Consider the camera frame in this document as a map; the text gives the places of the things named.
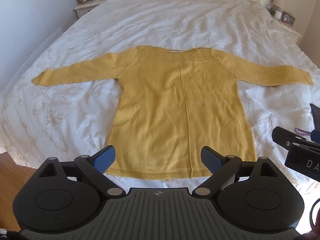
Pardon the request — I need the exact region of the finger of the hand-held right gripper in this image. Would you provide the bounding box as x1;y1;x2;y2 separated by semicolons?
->
272;126;313;149

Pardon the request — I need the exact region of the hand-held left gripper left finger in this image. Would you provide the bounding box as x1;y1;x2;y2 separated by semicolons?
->
37;145;125;198

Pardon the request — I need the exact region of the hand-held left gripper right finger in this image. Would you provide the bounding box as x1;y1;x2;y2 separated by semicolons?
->
192;145;278;197

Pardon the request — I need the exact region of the yellow knit sweater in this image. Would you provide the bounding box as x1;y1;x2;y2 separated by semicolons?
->
31;46;314;180

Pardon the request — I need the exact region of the cream nightstand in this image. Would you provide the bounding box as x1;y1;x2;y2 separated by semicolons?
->
73;0;121;19
264;12;303;47

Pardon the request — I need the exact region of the purple cord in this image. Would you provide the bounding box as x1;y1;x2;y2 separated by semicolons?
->
294;127;312;138

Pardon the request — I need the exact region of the black cable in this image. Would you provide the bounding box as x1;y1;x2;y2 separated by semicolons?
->
309;197;320;228

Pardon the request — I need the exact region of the dark picture frame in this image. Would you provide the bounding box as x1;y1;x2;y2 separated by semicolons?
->
281;11;296;26

